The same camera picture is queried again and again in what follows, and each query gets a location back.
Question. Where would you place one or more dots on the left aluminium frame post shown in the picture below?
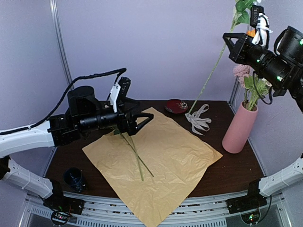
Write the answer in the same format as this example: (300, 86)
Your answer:
(56, 22)

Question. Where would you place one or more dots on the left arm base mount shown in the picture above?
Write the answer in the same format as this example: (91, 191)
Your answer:
(62, 207)

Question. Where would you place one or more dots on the white blue flower stem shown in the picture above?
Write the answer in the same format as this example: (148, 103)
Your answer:
(254, 92)

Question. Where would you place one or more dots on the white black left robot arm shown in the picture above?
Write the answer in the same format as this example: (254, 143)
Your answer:
(85, 114)

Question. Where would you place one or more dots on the pink cylindrical vase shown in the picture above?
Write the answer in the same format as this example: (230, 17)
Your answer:
(239, 130)

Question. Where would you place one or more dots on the dark blue cup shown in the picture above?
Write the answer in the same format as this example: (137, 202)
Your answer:
(74, 178)

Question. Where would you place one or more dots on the peach pink flower stem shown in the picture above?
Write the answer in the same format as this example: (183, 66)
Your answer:
(128, 139)

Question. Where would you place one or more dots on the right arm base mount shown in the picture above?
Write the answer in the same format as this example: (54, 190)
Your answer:
(248, 207)

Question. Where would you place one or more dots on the lilac pink flower stem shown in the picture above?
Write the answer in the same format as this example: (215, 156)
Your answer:
(143, 163)

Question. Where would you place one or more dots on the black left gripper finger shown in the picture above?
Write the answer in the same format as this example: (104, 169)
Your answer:
(140, 120)
(128, 104)

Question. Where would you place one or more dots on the grey printed ribbon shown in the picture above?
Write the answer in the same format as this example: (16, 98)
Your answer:
(198, 124)

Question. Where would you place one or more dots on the orange flower stem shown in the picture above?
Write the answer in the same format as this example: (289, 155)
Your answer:
(251, 33)

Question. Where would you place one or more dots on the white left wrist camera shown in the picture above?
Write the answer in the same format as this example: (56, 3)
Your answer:
(119, 91)

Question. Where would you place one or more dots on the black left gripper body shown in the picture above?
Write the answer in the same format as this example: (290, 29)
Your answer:
(124, 126)

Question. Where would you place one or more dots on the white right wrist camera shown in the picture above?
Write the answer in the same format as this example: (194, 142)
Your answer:
(260, 22)

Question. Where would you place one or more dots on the orange yellow wrapping paper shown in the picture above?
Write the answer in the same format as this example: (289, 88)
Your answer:
(177, 158)

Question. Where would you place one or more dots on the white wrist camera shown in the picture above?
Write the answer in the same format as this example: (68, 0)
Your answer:
(119, 91)
(260, 22)

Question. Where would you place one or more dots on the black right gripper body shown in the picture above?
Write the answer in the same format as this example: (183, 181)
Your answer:
(243, 56)

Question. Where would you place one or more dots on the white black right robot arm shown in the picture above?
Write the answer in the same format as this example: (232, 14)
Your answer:
(283, 69)

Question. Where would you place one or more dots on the light pink rose stem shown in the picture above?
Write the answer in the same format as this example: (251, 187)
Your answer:
(265, 86)

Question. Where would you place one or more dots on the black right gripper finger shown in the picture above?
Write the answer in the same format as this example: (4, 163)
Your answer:
(229, 36)
(230, 41)

